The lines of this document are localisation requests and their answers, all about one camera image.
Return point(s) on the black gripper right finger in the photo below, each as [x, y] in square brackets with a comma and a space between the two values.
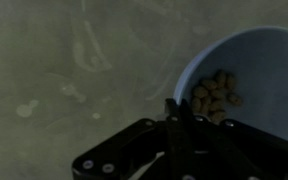
[250, 150]

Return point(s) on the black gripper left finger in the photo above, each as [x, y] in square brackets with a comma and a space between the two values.
[124, 150]

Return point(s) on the blue bowl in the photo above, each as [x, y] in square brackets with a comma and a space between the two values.
[267, 66]

